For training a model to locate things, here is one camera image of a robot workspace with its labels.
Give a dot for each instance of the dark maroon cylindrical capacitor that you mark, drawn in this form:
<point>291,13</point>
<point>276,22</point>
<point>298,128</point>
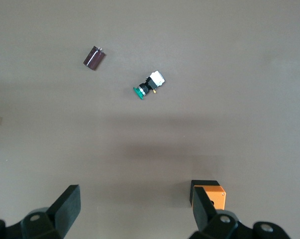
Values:
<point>94,58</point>

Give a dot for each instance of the orange metal box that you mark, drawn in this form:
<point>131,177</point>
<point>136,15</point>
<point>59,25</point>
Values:
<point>214,191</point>

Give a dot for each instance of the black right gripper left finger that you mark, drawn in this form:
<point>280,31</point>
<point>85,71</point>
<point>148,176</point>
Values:
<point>65,211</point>

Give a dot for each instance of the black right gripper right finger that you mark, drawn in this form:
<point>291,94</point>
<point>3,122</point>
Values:
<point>202,211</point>

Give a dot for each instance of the green mushroom push button switch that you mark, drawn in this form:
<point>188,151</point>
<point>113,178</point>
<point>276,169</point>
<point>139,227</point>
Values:
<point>149,85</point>

